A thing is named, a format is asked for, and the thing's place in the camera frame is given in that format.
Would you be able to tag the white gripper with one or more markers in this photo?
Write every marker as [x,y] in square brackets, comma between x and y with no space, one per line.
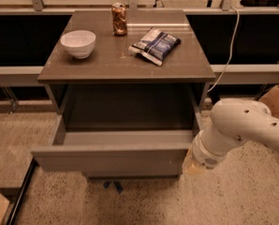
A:
[202,156]

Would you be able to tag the grey top drawer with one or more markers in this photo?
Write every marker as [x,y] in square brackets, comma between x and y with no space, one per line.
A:
[113,136]

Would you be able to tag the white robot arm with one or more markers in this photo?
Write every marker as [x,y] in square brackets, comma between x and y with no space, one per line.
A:
[233,122]

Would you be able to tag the grey drawer cabinet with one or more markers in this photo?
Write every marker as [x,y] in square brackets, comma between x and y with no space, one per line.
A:
[115,89]

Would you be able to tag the cardboard box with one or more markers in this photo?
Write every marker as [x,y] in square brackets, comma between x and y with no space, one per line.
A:
[271,99]

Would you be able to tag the blue white snack bag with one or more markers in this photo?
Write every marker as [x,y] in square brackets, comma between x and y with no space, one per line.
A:
[155,45]

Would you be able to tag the white ceramic bowl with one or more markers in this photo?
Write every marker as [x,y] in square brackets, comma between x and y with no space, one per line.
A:
[78,43]

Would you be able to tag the brown patterned drink can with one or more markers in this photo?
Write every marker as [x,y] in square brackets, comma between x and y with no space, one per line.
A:
[119,22]

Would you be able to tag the black floor rail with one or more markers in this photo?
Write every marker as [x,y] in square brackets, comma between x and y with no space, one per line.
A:
[21,193]

